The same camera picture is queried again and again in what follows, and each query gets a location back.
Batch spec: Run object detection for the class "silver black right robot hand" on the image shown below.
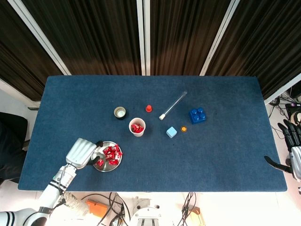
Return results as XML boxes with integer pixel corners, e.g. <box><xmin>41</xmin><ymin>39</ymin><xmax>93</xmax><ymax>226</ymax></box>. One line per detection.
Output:
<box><xmin>263</xmin><ymin>119</ymin><xmax>301</xmax><ymax>183</ymax></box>

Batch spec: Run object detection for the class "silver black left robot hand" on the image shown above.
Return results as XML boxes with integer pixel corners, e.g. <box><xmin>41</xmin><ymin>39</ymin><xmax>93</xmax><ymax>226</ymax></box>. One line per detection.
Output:
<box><xmin>65</xmin><ymin>137</ymin><xmax>104</xmax><ymax>170</ymax></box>

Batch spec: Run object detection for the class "silver metal plate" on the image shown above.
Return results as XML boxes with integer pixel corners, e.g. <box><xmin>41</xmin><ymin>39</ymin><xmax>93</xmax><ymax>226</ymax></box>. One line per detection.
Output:
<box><xmin>92</xmin><ymin>141</ymin><xmax>123</xmax><ymax>173</ymax></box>

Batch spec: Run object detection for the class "white paper cup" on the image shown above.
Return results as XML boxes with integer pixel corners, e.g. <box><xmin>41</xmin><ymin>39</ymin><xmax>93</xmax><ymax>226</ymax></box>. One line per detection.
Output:
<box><xmin>128</xmin><ymin>117</ymin><xmax>147</xmax><ymax>137</ymax></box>

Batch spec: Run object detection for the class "beige round object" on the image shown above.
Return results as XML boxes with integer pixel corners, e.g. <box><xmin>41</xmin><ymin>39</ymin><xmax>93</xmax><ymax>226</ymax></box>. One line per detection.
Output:
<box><xmin>290</xmin><ymin>110</ymin><xmax>301</xmax><ymax>127</ymax></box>

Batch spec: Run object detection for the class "white sneaker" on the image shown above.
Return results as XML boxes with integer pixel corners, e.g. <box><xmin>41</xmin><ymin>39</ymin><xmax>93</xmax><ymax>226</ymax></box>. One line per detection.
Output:
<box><xmin>63</xmin><ymin>192</ymin><xmax>90</xmax><ymax>216</ymax></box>

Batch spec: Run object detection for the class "black electronic device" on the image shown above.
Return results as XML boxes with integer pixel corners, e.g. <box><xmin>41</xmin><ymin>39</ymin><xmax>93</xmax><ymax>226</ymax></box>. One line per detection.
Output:
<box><xmin>285</xmin><ymin>102</ymin><xmax>301</xmax><ymax>116</ymax></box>

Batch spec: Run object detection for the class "orange electronic device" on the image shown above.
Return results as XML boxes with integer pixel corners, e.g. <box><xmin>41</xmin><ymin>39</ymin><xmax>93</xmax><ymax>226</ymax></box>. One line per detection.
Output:
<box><xmin>86</xmin><ymin>199</ymin><xmax>109</xmax><ymax>218</ymax></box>

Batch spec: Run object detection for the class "person in black clothes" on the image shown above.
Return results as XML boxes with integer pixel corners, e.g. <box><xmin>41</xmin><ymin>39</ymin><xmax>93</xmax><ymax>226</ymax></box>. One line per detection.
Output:
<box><xmin>0</xmin><ymin>112</ymin><xmax>31</xmax><ymax>183</ymax></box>

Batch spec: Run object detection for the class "blue table cloth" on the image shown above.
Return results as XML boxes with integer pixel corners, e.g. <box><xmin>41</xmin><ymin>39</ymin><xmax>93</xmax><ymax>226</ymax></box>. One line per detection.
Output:
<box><xmin>17</xmin><ymin>75</ymin><xmax>289</xmax><ymax>193</ymax></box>

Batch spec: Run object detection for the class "white robot torso base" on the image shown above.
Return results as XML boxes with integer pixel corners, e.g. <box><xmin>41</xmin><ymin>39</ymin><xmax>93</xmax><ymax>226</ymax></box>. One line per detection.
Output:
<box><xmin>128</xmin><ymin>197</ymin><xmax>165</xmax><ymax>226</ymax></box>

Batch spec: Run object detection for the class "glass test tube white stopper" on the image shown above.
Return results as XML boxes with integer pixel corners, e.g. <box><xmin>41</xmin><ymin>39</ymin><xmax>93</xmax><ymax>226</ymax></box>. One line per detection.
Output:
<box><xmin>158</xmin><ymin>91</ymin><xmax>188</xmax><ymax>121</ymax></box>

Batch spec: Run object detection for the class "light blue cube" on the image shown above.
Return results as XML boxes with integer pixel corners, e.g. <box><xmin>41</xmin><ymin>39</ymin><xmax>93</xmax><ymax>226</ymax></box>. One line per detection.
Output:
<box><xmin>166</xmin><ymin>126</ymin><xmax>177</xmax><ymax>139</ymax></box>

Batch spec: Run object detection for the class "blue building block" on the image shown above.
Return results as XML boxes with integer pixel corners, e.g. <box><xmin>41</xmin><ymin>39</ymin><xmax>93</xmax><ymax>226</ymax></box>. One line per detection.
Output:
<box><xmin>188</xmin><ymin>107</ymin><xmax>207</xmax><ymax>125</ymax></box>

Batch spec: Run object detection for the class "tan wooden block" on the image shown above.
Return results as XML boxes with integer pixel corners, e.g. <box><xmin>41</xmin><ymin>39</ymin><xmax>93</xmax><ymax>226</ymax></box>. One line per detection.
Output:
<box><xmin>188</xmin><ymin>205</ymin><xmax>206</xmax><ymax>226</ymax></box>

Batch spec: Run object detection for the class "dark brown curtain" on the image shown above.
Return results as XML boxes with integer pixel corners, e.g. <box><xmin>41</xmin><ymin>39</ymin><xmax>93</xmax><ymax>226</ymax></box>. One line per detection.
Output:
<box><xmin>150</xmin><ymin>0</ymin><xmax>228</xmax><ymax>76</ymax></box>
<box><xmin>206</xmin><ymin>0</ymin><xmax>301</xmax><ymax>99</ymax></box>
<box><xmin>0</xmin><ymin>0</ymin><xmax>64</xmax><ymax>102</ymax></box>
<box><xmin>21</xmin><ymin>0</ymin><xmax>142</xmax><ymax>76</ymax></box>

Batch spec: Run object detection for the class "black cable bundle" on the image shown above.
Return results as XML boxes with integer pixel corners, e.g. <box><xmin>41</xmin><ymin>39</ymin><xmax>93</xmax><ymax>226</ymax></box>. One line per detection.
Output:
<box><xmin>268</xmin><ymin>90</ymin><xmax>301</xmax><ymax>142</ymax></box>
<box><xmin>177</xmin><ymin>192</ymin><xmax>197</xmax><ymax>226</ymax></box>
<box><xmin>77</xmin><ymin>192</ymin><xmax>130</xmax><ymax>226</ymax></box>

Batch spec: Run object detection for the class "white partition frame post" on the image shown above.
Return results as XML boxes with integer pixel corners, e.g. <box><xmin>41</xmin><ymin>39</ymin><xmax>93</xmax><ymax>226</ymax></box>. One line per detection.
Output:
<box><xmin>263</xmin><ymin>72</ymin><xmax>301</xmax><ymax>105</ymax></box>
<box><xmin>136</xmin><ymin>0</ymin><xmax>146</xmax><ymax>76</ymax></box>
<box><xmin>7</xmin><ymin>0</ymin><xmax>71</xmax><ymax>76</ymax></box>
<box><xmin>143</xmin><ymin>0</ymin><xmax>151</xmax><ymax>76</ymax></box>
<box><xmin>199</xmin><ymin>0</ymin><xmax>240</xmax><ymax>76</ymax></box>

